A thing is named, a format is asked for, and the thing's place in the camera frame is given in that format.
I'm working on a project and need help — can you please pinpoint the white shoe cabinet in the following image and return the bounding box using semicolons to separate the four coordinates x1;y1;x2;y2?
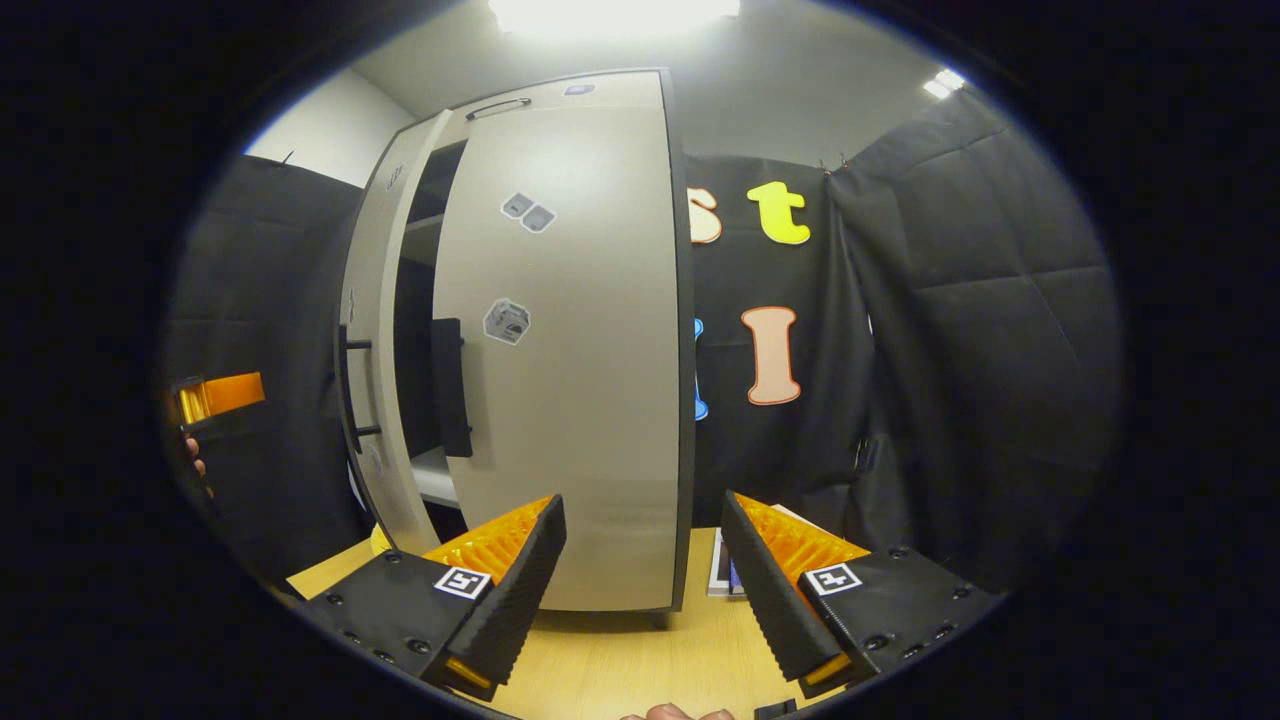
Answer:
395;68;696;511

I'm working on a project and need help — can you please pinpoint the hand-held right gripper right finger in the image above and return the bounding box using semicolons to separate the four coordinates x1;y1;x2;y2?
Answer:
720;489;1003;700

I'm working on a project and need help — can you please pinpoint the white shoe cabinet door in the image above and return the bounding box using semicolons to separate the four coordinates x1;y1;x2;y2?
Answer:
430;100;696;613
338;110;453;557

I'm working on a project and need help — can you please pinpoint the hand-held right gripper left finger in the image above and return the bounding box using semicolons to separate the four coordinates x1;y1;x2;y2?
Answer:
300;493;568;701

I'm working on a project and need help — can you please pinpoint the black door handle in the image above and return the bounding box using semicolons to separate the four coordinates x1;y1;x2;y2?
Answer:
338;325;383;453

